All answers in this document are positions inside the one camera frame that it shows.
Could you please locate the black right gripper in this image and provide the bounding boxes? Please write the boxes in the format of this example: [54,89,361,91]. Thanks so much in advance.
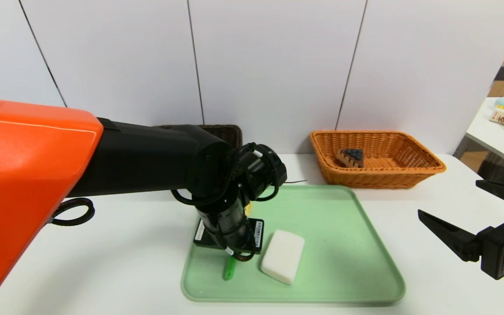
[417,179,504,280]

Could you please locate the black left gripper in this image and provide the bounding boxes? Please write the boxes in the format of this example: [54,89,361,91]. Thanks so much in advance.
[193,197,264,255]

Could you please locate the yellow green pasta spoon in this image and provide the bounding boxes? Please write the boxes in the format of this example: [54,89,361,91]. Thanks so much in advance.
[223,201,253,281]

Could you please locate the chocolate blueberry cake slice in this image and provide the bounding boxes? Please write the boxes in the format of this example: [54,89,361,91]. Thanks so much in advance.
[336,149,365,168]

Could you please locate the orange wicker basket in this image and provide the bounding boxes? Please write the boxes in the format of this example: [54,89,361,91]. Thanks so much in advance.
[309,130,447,190]

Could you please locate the dark brown wicker basket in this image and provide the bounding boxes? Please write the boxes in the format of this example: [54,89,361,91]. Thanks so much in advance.
[160,125,243,149]

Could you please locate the white rectangular block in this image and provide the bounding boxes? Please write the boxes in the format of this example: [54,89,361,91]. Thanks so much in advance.
[261,229,306,286]

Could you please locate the white side table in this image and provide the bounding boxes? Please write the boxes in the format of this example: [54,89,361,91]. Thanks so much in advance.
[453,97,504,172]

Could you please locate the light green plastic tray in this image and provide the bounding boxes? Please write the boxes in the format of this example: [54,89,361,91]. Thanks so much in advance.
[181,184,406,304]

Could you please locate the thick braided left arm cable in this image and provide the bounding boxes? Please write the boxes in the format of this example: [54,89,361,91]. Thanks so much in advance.
[51,198,96,227]

